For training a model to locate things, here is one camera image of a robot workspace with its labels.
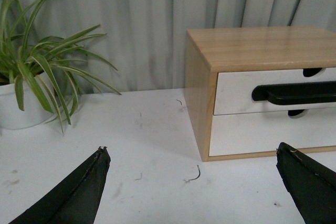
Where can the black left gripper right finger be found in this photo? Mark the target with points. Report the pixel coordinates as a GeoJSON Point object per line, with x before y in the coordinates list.
{"type": "Point", "coordinates": [310, 184]}

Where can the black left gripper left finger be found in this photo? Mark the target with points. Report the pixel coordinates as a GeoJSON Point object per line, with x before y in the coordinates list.
{"type": "Point", "coordinates": [76, 198]}

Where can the white lower drawer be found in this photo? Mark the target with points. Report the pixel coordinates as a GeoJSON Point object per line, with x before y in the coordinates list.
{"type": "Point", "coordinates": [262, 132]}

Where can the white drawer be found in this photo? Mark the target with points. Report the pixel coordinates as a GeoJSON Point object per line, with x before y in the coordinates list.
{"type": "Point", "coordinates": [262, 132]}
{"type": "Point", "coordinates": [234, 90]}

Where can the wooden drawer cabinet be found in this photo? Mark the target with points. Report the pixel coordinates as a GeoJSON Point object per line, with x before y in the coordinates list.
{"type": "Point", "coordinates": [213, 51]}

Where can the white upper drawer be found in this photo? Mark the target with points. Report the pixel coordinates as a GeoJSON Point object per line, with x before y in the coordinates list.
{"type": "Point", "coordinates": [234, 90]}

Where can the white plant pot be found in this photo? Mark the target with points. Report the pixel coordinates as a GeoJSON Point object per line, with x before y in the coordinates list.
{"type": "Point", "coordinates": [12, 117]}

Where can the green spider plant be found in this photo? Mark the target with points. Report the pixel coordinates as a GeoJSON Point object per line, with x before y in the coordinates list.
{"type": "Point", "coordinates": [47, 65]}

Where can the grey curtain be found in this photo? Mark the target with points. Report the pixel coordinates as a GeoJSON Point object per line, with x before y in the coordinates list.
{"type": "Point", "coordinates": [145, 39]}

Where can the black drawer handle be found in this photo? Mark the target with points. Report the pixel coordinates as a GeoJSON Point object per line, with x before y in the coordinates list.
{"type": "Point", "coordinates": [295, 93]}

